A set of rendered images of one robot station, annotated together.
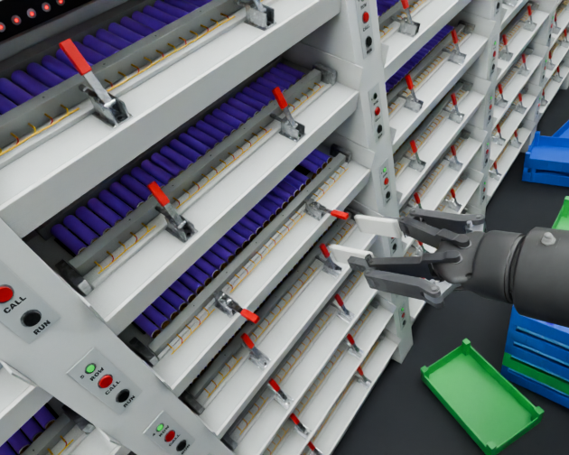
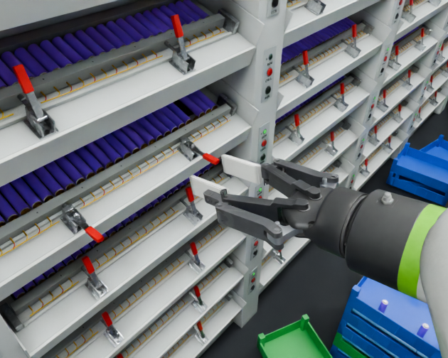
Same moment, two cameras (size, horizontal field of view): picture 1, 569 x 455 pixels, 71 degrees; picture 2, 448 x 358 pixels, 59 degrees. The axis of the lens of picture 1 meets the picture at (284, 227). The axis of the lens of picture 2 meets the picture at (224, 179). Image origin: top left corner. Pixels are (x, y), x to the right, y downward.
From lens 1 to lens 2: 0.06 m
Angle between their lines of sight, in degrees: 9
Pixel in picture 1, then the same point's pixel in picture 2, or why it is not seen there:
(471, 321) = (315, 300)
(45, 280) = not seen: outside the picture
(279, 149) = (165, 77)
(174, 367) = not seen: outside the picture
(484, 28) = (381, 33)
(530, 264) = (366, 219)
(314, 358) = (156, 301)
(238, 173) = (117, 88)
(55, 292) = not seen: outside the picture
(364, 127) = (254, 84)
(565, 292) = (391, 248)
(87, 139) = not seen: outside the picture
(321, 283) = (180, 226)
